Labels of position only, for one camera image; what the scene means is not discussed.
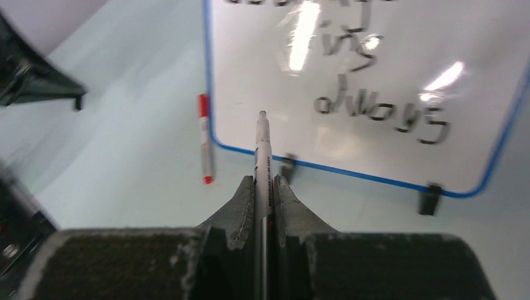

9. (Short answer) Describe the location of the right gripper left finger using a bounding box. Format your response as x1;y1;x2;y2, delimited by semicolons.
16;176;255;299

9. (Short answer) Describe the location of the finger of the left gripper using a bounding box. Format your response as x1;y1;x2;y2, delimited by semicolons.
1;16;88;111

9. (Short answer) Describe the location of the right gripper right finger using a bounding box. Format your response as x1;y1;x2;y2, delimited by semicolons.
273;176;496;299

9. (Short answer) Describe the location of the black whiteboard marker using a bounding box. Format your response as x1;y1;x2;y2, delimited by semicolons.
254;111;274;299

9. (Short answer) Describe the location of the blue framed whiteboard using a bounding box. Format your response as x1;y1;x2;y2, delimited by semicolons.
203;1;529;198

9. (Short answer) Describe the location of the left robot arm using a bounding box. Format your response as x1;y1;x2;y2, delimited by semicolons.
1;16;87;294

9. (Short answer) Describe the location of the red whiteboard marker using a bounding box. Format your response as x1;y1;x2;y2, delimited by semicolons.
197;94;213;184

